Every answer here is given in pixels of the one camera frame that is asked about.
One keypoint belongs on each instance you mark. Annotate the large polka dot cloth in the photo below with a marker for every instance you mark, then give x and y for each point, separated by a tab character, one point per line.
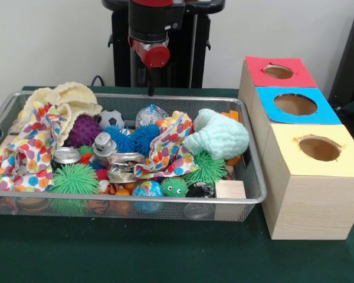
32	147

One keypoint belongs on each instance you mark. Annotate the wooden box with three holes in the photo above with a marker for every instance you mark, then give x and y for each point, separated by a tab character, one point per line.
312	206

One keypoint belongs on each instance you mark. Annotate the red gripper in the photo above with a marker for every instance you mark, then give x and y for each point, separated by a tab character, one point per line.
154	56

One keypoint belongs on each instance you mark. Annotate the large green spiky ball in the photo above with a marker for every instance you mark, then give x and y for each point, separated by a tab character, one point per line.
73	179

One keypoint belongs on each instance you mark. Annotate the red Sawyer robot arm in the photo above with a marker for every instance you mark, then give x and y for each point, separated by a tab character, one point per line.
153	17

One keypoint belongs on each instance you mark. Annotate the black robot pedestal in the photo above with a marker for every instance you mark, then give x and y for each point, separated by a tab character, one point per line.
194	44

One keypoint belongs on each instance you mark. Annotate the black monitor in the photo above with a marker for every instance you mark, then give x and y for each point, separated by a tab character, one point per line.
351	59

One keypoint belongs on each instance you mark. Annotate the small polka dot cloth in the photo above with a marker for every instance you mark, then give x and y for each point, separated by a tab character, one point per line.
168	147

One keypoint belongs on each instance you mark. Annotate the plain wooden block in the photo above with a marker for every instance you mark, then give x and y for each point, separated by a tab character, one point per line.
230	190

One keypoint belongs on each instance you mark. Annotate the cream waffle cloth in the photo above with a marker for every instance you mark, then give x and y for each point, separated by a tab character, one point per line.
73	97

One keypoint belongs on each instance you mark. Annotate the mint green waffle cloth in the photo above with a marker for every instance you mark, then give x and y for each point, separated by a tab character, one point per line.
221	135

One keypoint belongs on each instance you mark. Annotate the yellow plush toy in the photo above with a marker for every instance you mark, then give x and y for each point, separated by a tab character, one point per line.
174	115

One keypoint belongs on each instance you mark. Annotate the small green spiky ball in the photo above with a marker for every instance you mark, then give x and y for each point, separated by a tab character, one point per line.
209	169

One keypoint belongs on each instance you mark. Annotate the crushed silver can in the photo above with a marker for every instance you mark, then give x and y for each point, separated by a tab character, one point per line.
122	172

